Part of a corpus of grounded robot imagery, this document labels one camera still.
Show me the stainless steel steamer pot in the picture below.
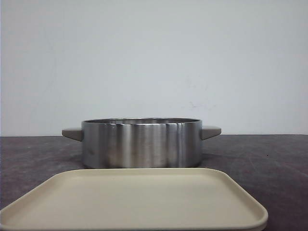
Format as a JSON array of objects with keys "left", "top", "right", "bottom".
[{"left": 62, "top": 118, "right": 221, "bottom": 168}]

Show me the beige plastic tray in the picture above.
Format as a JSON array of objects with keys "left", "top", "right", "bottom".
[{"left": 0, "top": 168, "right": 269, "bottom": 231}]

